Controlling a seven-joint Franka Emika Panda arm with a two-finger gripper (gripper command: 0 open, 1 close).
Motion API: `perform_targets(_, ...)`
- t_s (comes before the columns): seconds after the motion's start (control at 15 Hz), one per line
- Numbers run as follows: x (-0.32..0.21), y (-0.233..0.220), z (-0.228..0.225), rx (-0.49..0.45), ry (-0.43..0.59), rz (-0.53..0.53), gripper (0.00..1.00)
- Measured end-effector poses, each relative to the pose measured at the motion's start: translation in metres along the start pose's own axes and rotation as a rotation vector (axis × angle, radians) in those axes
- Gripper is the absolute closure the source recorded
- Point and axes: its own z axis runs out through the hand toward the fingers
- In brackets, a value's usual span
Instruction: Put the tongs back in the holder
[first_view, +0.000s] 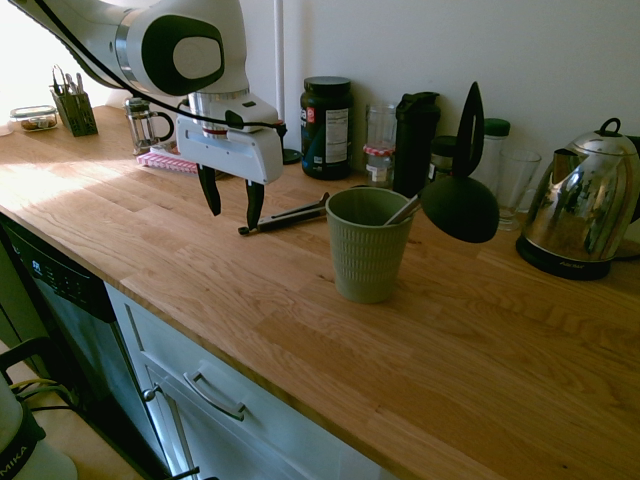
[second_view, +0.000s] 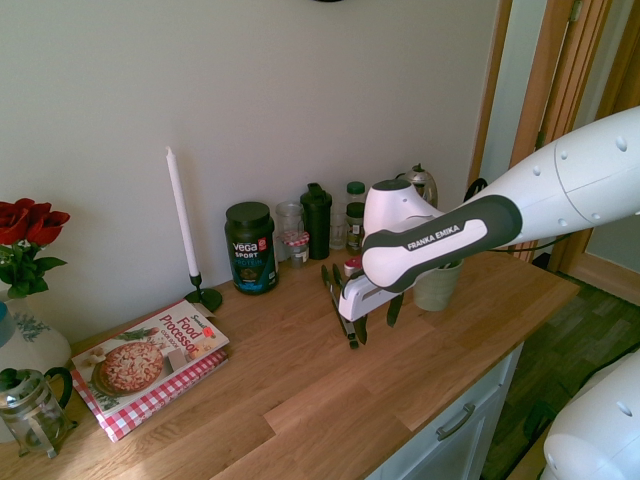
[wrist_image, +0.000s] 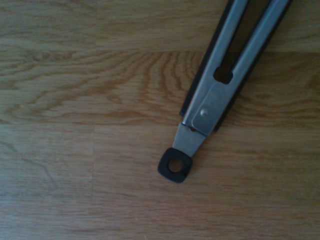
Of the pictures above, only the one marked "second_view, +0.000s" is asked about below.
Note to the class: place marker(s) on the black Vega protein tub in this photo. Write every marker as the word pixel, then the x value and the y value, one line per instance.
pixel 250 250

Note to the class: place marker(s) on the steel tongs with black tips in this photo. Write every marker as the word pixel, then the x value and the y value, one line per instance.
pixel 333 295

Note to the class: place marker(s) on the wooden door frame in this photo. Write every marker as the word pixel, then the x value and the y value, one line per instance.
pixel 550 75

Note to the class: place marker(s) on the spice jar with dark lid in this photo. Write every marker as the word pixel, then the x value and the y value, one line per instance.
pixel 354 227

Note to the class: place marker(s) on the tall white candle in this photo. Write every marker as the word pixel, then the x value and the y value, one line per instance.
pixel 181 210

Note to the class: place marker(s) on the red roses bouquet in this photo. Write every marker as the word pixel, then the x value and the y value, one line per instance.
pixel 30 225

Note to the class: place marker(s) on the spice bottle with green lid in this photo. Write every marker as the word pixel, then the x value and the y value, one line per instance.
pixel 355 190

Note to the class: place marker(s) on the green ribbed utensil holder cup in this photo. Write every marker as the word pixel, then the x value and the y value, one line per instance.
pixel 435 295

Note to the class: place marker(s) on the food processor cookbook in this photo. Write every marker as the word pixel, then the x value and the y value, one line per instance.
pixel 145 360

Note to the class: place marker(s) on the white vase blue floral print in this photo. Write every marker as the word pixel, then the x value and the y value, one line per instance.
pixel 35 340

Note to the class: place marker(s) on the black shaker bottle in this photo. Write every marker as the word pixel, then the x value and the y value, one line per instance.
pixel 315 225

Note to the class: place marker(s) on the tall clear glass jar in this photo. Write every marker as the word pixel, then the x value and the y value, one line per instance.
pixel 288 215

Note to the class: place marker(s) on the stainless steel electric kettle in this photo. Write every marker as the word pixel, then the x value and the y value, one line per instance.
pixel 421 177

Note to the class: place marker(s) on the small jar red checkered lid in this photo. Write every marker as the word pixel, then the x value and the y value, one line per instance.
pixel 296 247

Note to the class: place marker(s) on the black candle holder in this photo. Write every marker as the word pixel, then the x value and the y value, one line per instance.
pixel 202 297

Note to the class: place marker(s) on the glass French press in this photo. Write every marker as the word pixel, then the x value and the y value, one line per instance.
pixel 30 415

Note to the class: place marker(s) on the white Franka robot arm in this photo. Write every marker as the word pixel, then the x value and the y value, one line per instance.
pixel 430 240

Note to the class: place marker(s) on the clear drinking glass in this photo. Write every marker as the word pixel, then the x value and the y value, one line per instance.
pixel 338 227

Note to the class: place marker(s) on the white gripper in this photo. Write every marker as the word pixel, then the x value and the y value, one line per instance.
pixel 357 300

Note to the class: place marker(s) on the black slotted spatula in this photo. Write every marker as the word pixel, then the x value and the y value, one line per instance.
pixel 474 190

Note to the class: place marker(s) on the red checkered book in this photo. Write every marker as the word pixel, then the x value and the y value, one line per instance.
pixel 165 400

